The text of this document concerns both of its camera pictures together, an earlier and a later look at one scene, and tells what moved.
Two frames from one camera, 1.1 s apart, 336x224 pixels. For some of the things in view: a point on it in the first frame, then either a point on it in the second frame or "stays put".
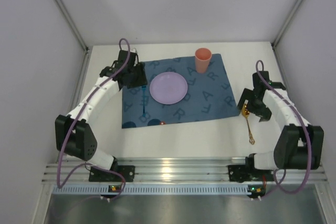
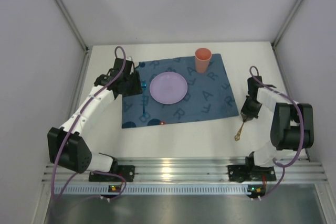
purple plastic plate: (168, 87) stays put
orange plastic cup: (203, 55) stays put
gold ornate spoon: (245, 110) to (237, 136)
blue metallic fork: (144, 87) stays put
